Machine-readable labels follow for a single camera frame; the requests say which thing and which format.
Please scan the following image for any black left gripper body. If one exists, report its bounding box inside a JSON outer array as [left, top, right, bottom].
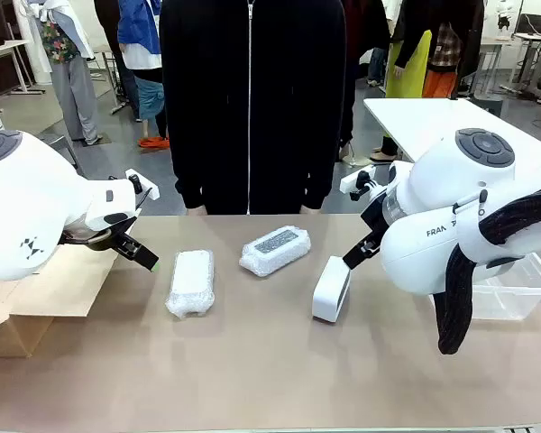
[[58, 220, 141, 256]]

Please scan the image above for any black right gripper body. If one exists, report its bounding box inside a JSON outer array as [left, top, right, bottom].
[[359, 182, 390, 240]]

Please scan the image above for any unwrapped white clock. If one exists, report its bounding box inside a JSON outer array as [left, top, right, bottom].
[[311, 254, 354, 324]]

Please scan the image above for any plain white bubble-wrapped clock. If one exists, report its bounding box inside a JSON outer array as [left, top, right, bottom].
[[164, 249, 216, 321]]

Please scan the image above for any bubble-wrapped clock with dark print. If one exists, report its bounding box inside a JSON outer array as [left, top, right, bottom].
[[238, 227, 312, 278]]

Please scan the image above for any person's left forearm black sleeve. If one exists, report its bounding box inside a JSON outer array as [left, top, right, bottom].
[[299, 134, 340, 213]]

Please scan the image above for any person's right forearm black sleeve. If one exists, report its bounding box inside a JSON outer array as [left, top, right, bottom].
[[171, 134, 207, 211]]

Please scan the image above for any brown cardboard box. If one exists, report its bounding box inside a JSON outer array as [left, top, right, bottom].
[[0, 243, 124, 360]]

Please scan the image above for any person with yellow apron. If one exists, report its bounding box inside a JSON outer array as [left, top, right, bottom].
[[369, 0, 434, 163]]

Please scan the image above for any person in plaid shirt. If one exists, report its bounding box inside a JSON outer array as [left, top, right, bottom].
[[422, 20, 463, 100]]

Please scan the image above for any clear plastic container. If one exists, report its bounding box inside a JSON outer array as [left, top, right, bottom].
[[426, 251, 541, 322]]

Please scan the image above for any person torso black zip jacket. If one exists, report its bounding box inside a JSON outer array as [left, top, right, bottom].
[[159, 0, 347, 217]]

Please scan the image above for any person in maroon top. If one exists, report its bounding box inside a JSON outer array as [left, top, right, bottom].
[[340, 0, 391, 159]]

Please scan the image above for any figure in floral shirt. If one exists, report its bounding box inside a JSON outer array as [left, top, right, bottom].
[[24, 0, 104, 146]]

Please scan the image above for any white background desk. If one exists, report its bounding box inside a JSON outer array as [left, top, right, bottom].
[[0, 39, 46, 97]]

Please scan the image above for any person in blue jacket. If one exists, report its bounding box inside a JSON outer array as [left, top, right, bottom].
[[116, 0, 170, 150]]

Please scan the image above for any person in dark clothes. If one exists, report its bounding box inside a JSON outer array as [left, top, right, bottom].
[[93, 0, 139, 122]]

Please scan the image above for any background desk with equipment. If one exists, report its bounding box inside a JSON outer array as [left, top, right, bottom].
[[477, 33, 541, 107]]

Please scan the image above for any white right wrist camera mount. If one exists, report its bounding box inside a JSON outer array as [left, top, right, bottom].
[[340, 164, 378, 202]]

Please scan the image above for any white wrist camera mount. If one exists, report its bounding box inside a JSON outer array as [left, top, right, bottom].
[[124, 169, 161, 202], [340, 164, 378, 202]]

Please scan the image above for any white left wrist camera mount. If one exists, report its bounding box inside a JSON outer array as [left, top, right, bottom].
[[124, 169, 161, 202]]

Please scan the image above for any black braided cable sleeve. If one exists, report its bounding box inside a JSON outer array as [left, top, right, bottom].
[[436, 181, 541, 356]]

